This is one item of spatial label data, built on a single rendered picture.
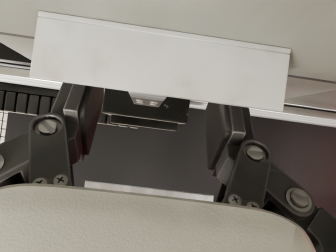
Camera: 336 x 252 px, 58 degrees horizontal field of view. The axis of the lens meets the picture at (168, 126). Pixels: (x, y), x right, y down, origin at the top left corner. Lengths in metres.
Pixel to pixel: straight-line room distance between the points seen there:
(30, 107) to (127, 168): 0.26
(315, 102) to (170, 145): 0.35
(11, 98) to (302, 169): 0.69
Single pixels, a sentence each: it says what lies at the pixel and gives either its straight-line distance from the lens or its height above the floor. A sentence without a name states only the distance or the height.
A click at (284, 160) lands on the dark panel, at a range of 0.82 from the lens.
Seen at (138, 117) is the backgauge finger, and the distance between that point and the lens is 0.42.
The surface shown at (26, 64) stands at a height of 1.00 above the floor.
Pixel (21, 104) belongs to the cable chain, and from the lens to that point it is 0.65.
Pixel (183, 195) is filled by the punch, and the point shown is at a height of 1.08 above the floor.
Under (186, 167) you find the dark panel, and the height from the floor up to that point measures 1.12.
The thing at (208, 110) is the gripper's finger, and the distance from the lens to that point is 0.15.
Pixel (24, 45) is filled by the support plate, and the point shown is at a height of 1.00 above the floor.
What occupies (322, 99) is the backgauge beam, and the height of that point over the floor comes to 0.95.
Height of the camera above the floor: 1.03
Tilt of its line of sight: 1 degrees down
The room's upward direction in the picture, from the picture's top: 173 degrees counter-clockwise
